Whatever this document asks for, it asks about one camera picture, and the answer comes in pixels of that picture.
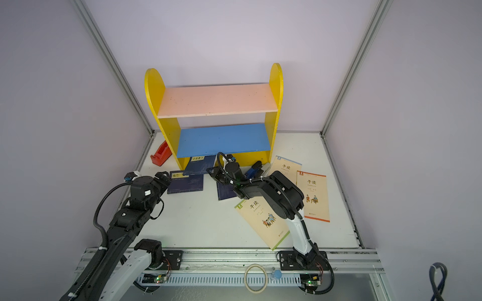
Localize beige book blue edge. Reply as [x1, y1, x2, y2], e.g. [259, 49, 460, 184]
[269, 156, 302, 184]

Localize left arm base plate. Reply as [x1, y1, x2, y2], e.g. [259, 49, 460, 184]
[148, 249, 184, 271]

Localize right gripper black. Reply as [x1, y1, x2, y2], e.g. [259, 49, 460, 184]
[208, 166, 238, 188]

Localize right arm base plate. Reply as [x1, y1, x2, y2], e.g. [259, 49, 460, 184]
[276, 249, 330, 272]

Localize beige tape ring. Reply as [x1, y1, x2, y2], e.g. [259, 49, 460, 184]
[244, 264, 269, 295]

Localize red tape dispenser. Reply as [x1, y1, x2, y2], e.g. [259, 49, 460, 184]
[150, 141, 172, 166]

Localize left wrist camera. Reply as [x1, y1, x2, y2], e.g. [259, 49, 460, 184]
[124, 171, 141, 182]

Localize dark purple book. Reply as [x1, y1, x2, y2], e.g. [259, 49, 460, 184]
[167, 171, 204, 194]
[217, 183, 237, 201]

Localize left green circuit board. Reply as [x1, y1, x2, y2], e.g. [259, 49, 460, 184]
[141, 274, 169, 285]

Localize blue book yellow label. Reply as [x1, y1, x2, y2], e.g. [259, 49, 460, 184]
[183, 156, 216, 176]

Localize right green circuit board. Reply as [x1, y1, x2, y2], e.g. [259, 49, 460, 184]
[300, 274, 322, 287]

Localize yellow shelf pink blue boards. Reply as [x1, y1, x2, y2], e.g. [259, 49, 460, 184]
[144, 63, 284, 170]

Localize aluminium front rail frame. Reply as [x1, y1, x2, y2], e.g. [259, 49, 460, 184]
[74, 242, 394, 300]

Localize black cable loop right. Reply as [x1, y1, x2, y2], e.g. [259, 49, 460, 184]
[429, 262, 449, 301]

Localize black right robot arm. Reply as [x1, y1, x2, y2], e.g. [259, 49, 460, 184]
[207, 152, 333, 271]

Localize beige book green edge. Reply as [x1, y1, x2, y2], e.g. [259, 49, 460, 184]
[235, 197, 289, 250]

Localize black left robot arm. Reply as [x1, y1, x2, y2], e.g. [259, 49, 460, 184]
[60, 172, 172, 300]

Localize blue black stapler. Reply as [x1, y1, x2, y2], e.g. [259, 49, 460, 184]
[245, 161, 264, 180]

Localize green circuit board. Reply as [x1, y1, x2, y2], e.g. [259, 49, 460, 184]
[300, 274, 322, 287]
[141, 274, 169, 285]

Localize beige book orange edge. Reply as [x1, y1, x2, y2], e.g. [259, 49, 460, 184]
[297, 171, 330, 223]

